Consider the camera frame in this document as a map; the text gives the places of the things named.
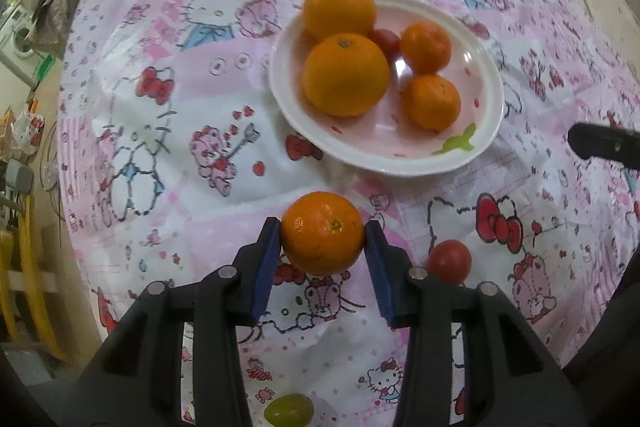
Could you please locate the dark red cherry tomato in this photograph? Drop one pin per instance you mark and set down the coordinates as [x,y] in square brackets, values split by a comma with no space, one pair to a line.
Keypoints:
[386,43]

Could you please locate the yellow wooden frame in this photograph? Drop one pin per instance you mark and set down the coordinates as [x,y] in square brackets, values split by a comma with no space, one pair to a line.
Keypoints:
[25,282]

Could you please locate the white plastic bag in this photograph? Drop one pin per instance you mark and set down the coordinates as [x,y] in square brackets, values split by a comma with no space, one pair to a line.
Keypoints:
[25,132]

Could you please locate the small mandarin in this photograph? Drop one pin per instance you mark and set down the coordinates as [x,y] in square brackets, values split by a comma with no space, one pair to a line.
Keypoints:
[431,102]
[425,47]
[322,232]

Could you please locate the grey box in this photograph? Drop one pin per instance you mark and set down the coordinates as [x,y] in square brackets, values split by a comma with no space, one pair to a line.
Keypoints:
[17,177]

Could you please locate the green dustpan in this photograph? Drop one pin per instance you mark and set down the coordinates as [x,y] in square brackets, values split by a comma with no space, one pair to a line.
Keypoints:
[45,67]

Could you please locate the white washing machine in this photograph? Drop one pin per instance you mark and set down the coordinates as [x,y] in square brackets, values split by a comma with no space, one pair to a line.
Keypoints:
[15,37]

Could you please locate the pink dotted plate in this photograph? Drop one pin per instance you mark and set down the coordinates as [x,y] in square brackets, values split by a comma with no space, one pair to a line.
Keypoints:
[380,142]

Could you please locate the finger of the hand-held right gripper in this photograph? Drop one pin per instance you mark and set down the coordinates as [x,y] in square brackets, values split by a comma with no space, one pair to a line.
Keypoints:
[605,144]

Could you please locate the green grape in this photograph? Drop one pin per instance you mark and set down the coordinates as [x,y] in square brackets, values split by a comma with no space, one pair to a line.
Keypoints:
[289,409]

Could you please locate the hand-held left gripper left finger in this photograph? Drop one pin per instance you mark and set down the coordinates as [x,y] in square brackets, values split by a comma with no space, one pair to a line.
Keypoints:
[265,267]

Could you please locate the large orange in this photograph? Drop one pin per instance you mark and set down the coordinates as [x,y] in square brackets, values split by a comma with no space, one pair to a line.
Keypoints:
[346,74]
[340,9]

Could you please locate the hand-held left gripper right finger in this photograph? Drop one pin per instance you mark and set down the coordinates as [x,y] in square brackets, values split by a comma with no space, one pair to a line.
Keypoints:
[380,277]

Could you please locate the pink printed blanket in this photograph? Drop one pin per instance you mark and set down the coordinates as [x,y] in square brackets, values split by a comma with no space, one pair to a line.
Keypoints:
[175,147]

